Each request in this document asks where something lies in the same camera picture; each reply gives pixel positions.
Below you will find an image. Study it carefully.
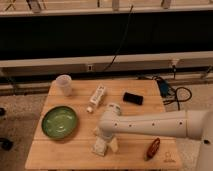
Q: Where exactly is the white wall outlet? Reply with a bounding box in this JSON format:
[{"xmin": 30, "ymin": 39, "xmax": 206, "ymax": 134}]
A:
[{"xmin": 87, "ymin": 64, "xmax": 93, "ymax": 72}]

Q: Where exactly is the wooden folding table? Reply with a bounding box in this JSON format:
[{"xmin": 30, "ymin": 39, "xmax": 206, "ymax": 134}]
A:
[{"xmin": 25, "ymin": 80, "xmax": 182, "ymax": 170}]

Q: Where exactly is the green ceramic bowl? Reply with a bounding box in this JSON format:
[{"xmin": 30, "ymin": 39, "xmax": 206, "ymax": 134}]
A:
[{"xmin": 41, "ymin": 106, "xmax": 78, "ymax": 140}]

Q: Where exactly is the brown red oblong object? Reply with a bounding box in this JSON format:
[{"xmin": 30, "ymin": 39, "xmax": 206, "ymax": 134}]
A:
[{"xmin": 146, "ymin": 138, "xmax": 160, "ymax": 160}]

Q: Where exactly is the clear plastic cup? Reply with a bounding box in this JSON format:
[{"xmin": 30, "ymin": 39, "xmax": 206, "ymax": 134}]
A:
[{"xmin": 56, "ymin": 75, "xmax": 72, "ymax": 96}]

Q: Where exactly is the black rectangular block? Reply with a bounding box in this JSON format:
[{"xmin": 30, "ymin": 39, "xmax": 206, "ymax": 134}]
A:
[{"xmin": 123, "ymin": 92, "xmax": 143, "ymax": 105}]

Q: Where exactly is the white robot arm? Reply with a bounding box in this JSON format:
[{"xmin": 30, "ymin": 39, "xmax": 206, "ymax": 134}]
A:
[{"xmin": 98, "ymin": 103, "xmax": 213, "ymax": 171}]

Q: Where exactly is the blue power box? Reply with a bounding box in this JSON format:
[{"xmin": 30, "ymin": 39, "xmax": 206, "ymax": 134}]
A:
[{"xmin": 158, "ymin": 80, "xmax": 169, "ymax": 97}]

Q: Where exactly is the white small bottle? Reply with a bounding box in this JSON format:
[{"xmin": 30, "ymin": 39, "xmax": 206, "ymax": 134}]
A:
[{"xmin": 87, "ymin": 84, "xmax": 106, "ymax": 113}]

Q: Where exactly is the black hanging cable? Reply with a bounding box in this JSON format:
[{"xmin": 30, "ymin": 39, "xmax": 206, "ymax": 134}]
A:
[{"xmin": 102, "ymin": 4, "xmax": 135, "ymax": 72}]

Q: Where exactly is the black floor cable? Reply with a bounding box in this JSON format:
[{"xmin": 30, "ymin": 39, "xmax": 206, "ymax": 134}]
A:
[{"xmin": 163, "ymin": 85, "xmax": 193, "ymax": 107}]

